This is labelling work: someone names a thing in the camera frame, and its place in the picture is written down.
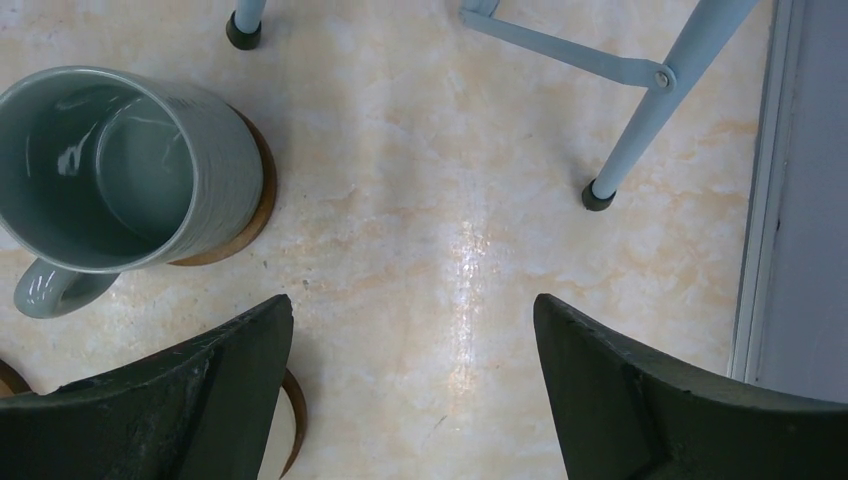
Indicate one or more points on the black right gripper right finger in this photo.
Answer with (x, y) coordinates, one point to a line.
(625, 410)

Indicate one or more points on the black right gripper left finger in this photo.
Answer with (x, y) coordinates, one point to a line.
(201, 409)

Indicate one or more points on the brown wooden coaster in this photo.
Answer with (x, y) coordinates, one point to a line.
(288, 430)
(261, 215)

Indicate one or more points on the grey blue mug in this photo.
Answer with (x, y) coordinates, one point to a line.
(104, 172)

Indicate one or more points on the light blue tripod stand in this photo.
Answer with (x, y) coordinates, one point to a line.
(441, 92)

